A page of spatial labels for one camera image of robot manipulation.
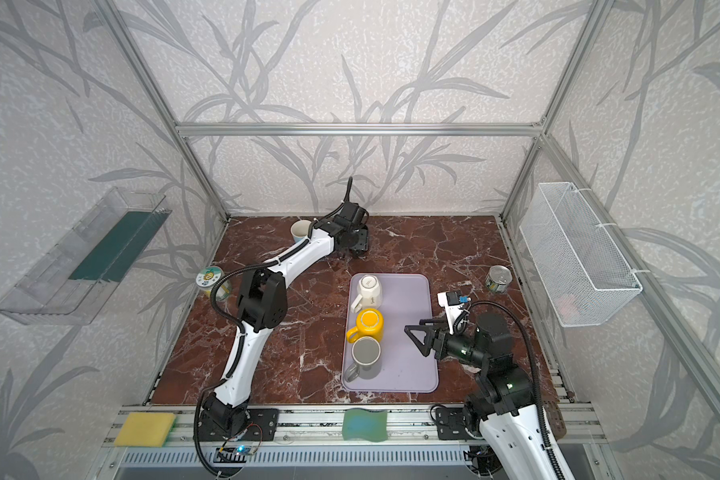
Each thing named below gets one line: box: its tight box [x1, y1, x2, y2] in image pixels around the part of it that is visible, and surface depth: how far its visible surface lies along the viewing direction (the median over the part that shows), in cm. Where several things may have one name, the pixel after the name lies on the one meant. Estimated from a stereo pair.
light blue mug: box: [290, 220, 312, 243], surface depth 107 cm
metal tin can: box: [486, 265, 513, 293], surface depth 98 cm
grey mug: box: [344, 336, 381, 382], surface depth 78 cm
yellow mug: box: [346, 308, 384, 343], surface depth 84 cm
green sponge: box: [342, 409, 388, 442], surface depth 74 cm
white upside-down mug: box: [351, 274, 381, 313], surface depth 91 cm
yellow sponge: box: [114, 412, 176, 447], surface depth 74 cm
